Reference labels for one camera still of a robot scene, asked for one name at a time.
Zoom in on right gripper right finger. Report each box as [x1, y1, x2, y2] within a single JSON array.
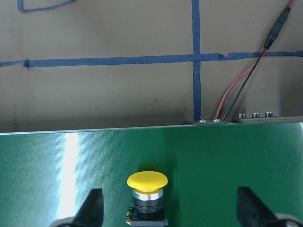
[[237, 186, 303, 227]]

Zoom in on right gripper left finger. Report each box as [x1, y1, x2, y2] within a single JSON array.
[[51, 188, 104, 227]]

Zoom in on yellow push button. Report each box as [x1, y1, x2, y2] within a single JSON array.
[[125, 171, 168, 227]]

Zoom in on green conveyor belt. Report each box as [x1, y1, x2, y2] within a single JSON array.
[[0, 122, 303, 227]]

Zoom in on red black power wire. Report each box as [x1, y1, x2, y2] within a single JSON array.
[[214, 0, 296, 121]]

